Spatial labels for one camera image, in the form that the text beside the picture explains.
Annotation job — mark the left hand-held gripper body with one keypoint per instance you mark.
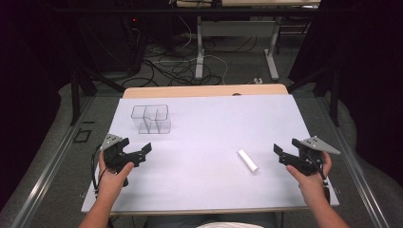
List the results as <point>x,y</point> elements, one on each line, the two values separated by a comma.
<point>115,156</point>

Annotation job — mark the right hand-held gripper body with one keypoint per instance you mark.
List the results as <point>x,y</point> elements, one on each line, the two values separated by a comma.
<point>305,161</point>

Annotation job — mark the clear plastic compartment organizer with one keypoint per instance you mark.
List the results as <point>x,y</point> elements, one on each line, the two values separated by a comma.
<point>152,118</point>

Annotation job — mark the white cylindrical stick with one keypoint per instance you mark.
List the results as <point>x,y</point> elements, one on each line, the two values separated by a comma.
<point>247,161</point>

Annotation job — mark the person's right hand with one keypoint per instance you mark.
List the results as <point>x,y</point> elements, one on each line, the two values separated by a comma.
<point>312,186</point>

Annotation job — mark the person's left hand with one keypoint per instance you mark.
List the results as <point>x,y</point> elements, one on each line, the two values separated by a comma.
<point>109,183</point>

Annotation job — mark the white table mat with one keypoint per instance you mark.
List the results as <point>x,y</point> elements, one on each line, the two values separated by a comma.
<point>206,142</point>

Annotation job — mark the black metal stand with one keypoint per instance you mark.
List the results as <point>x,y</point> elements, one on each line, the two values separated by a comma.
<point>334,95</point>
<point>75,95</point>

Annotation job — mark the white power plug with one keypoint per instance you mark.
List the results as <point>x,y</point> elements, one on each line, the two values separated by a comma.
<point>258,80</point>

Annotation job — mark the wooden table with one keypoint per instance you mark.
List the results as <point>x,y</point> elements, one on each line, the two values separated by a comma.
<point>190,91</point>

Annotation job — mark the person's grey pants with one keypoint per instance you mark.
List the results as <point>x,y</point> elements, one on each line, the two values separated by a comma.
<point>171,222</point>

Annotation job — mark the person's white shirt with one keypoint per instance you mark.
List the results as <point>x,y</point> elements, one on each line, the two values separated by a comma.
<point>229,225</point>

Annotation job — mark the dark curtain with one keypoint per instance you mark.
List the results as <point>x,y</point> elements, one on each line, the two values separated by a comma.
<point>370,79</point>
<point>28,95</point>

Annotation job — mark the dark cabinet with red light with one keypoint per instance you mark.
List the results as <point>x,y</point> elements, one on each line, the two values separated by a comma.
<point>120,44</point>

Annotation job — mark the desk with white legs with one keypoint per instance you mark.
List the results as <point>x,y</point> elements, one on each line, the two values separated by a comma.
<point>199,47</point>

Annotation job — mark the metal floor rail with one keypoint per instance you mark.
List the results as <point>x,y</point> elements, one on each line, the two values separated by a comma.
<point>358,177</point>
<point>47,172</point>

